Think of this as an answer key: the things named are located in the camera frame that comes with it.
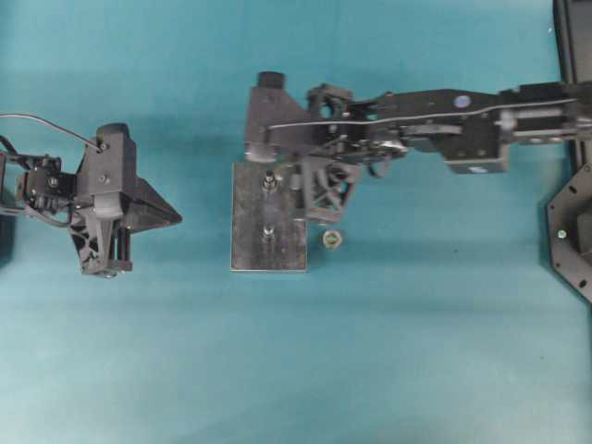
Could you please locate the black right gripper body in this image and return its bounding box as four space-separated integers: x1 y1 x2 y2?
311 97 409 178

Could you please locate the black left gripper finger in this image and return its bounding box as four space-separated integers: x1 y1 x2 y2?
68 216 116 277

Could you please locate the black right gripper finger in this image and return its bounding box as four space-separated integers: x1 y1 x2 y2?
296 156 360 223
307 83 353 116

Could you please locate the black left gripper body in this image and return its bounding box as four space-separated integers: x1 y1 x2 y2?
72 194 132 276

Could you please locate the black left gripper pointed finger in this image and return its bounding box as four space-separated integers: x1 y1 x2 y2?
121 177 182 231

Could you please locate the silver metal washer bushing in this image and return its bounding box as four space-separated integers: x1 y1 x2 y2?
322 229 343 250

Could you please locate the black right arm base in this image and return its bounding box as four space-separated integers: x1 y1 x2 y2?
549 0 592 163

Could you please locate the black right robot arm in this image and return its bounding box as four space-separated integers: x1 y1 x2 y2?
298 82 591 225

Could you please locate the rear threaded steel shaft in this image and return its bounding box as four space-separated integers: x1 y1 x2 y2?
261 170 278 192

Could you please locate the threaded steel shaft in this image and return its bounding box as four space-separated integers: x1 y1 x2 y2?
262 225 276 242
261 170 278 192

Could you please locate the front threaded steel shaft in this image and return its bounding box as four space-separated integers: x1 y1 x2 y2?
262 225 276 242

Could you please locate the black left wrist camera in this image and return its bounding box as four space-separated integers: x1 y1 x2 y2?
76 123 137 219

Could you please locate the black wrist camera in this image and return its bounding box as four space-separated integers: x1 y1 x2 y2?
243 71 316 163
76 123 137 219

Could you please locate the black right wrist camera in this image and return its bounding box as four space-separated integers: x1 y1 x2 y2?
243 71 316 163

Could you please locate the grey metal base plate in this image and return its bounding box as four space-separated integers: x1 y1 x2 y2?
230 162 307 272

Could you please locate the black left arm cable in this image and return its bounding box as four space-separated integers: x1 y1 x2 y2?
0 113 104 151

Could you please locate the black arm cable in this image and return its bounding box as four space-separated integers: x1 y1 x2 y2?
267 96 579 135
0 113 104 151

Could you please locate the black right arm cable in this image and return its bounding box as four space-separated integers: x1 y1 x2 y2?
267 96 579 135

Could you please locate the black octagonal mount plate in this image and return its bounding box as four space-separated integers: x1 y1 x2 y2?
547 163 591 303

